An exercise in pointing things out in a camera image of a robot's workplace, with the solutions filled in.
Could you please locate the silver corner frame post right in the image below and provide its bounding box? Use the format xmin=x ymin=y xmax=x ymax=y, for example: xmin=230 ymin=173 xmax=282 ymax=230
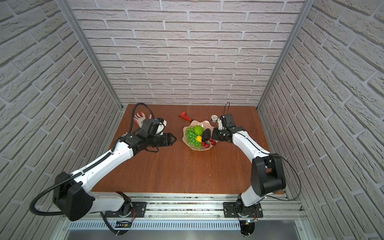
xmin=256 ymin=0 xmax=315 ymax=110

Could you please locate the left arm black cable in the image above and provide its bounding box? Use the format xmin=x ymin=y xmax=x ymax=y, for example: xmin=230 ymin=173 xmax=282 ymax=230
xmin=29 ymin=102 xmax=160 ymax=236

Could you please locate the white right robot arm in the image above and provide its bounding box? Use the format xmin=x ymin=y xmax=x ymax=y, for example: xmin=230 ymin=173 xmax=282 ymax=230
xmin=213 ymin=127 xmax=286 ymax=207

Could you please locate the silver corner frame post left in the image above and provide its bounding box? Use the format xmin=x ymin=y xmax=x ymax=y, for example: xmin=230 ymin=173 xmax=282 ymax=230
xmin=57 ymin=0 xmax=124 ymax=111

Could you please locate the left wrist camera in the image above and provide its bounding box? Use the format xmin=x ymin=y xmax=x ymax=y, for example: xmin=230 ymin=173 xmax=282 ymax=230
xmin=138 ymin=118 xmax=167 ymax=139

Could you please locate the red white work glove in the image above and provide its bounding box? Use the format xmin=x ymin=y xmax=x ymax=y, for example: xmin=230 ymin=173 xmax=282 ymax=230
xmin=134 ymin=112 xmax=152 ymax=128

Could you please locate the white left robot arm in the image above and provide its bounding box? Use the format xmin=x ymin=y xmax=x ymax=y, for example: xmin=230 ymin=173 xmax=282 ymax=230
xmin=53 ymin=133 xmax=177 ymax=222

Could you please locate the green grape bunch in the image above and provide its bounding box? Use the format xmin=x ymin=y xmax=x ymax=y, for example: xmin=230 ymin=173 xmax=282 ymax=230
xmin=186 ymin=126 xmax=202 ymax=149

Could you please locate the green bumpy fake fruit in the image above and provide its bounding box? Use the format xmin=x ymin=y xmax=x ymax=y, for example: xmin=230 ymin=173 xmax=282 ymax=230
xmin=193 ymin=125 xmax=204 ymax=136

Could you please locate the dark fake avocado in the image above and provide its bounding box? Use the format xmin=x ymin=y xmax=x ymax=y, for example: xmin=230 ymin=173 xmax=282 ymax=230
xmin=202 ymin=129 xmax=212 ymax=142

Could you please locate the red hand tool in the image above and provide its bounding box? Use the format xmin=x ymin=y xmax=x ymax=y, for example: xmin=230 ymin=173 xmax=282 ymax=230
xmin=179 ymin=112 xmax=193 ymax=122

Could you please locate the aluminium rail frame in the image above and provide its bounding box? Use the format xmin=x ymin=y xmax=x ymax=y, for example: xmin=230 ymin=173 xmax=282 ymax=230
xmin=52 ymin=193 xmax=315 ymax=240

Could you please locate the red cherry pair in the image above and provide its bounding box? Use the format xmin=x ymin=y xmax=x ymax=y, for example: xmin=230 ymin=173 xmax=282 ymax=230
xmin=202 ymin=142 xmax=210 ymax=148
xmin=209 ymin=138 xmax=217 ymax=146

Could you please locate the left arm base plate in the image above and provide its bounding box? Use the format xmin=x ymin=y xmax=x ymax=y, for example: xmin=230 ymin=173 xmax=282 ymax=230
xmin=104 ymin=202 xmax=147 ymax=219

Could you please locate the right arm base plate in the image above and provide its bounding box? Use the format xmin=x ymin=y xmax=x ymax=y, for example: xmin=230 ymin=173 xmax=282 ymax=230
xmin=223 ymin=201 xmax=264 ymax=219

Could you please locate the white tape roll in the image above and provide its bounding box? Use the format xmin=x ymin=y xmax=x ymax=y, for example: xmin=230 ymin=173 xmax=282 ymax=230
xmin=211 ymin=115 xmax=219 ymax=123

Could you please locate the silver corner frame post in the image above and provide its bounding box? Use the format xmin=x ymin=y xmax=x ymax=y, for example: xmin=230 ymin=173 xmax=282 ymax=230
xmin=57 ymin=0 xmax=124 ymax=111
xmin=256 ymin=0 xmax=315 ymax=110

